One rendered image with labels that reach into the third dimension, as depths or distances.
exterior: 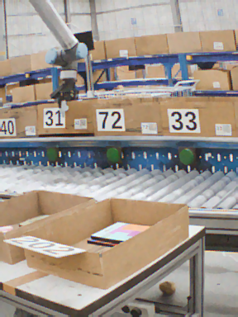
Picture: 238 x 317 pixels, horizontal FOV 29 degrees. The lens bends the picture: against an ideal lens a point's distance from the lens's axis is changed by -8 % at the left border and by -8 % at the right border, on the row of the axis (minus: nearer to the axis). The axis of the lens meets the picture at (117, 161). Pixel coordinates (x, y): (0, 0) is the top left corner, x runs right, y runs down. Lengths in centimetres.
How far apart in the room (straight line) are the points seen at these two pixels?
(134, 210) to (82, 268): 40
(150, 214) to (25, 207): 47
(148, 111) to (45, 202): 83
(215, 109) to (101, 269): 124
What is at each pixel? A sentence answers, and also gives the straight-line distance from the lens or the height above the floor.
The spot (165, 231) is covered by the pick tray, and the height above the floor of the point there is 81.
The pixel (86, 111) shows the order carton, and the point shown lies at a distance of 252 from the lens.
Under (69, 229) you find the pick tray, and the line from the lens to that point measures 139.
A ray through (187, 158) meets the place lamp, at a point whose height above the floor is 80.
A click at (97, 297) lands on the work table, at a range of 107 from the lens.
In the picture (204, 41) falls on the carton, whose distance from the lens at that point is 706.
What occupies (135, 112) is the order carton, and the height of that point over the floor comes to 100.
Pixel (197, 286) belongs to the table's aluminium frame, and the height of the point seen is 55.
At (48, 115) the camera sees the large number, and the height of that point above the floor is 101.
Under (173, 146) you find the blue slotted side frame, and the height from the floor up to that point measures 85.
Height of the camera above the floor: 125
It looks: 11 degrees down
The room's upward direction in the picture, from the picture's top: 6 degrees counter-clockwise
